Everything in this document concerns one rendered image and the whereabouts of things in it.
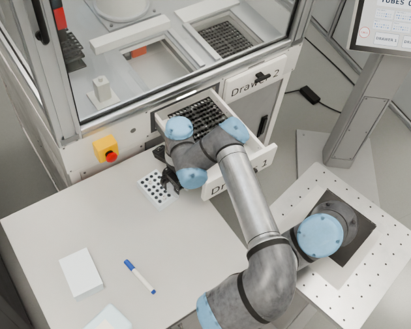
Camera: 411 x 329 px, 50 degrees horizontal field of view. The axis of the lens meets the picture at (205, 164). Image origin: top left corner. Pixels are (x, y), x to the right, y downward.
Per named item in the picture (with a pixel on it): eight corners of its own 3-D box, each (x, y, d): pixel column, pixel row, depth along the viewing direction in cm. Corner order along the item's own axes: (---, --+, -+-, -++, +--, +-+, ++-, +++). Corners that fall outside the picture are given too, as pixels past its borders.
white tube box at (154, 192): (179, 198, 152) (179, 192, 149) (159, 211, 148) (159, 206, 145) (156, 174, 157) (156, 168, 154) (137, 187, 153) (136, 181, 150)
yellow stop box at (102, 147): (120, 156, 150) (119, 143, 145) (101, 165, 148) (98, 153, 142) (113, 146, 153) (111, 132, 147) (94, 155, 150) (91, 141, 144)
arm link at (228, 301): (321, 254, 135) (267, 332, 86) (281, 276, 141) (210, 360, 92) (299, 220, 137) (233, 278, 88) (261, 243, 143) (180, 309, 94)
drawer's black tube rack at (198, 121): (243, 149, 157) (245, 137, 151) (201, 170, 150) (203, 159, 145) (207, 108, 166) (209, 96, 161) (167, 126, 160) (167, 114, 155)
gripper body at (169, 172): (177, 196, 137) (178, 175, 127) (160, 178, 140) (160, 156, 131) (196, 183, 140) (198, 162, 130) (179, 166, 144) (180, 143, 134)
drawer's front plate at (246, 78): (281, 76, 182) (288, 55, 173) (224, 103, 171) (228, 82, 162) (278, 74, 183) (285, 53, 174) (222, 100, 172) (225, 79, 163)
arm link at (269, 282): (301, 295, 80) (223, 105, 108) (254, 320, 85) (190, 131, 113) (328, 301, 89) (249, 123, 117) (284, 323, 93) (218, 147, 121)
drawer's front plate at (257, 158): (271, 164, 156) (278, 145, 147) (203, 202, 145) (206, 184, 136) (268, 160, 157) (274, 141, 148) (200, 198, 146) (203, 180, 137)
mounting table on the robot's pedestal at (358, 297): (408, 253, 160) (423, 239, 150) (340, 346, 140) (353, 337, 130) (307, 177, 175) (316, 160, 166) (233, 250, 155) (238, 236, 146)
